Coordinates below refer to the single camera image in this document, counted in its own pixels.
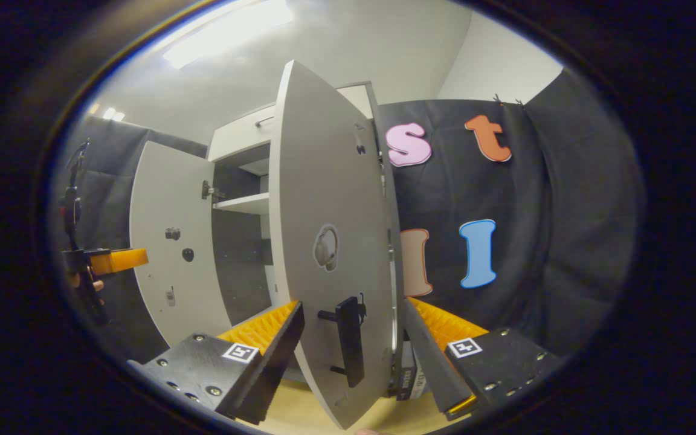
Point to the white cabinet drawer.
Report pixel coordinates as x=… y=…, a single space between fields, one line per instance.
x=233 y=136

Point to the black and white box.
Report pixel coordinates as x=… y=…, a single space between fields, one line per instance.
x=411 y=383

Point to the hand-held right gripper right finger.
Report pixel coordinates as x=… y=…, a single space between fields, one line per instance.
x=432 y=356

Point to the metal door hinge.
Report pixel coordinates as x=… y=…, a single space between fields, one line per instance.
x=212 y=192

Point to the white cabinet door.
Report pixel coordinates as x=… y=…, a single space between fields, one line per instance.
x=324 y=181
x=161 y=199

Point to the white cabinet shelf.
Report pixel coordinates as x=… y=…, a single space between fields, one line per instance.
x=245 y=202

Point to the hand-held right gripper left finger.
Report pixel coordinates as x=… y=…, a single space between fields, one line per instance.
x=263 y=362

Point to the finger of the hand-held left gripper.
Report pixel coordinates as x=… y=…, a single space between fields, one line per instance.
x=118 y=261

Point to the white shoe cabinet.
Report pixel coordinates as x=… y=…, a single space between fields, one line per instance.
x=236 y=260

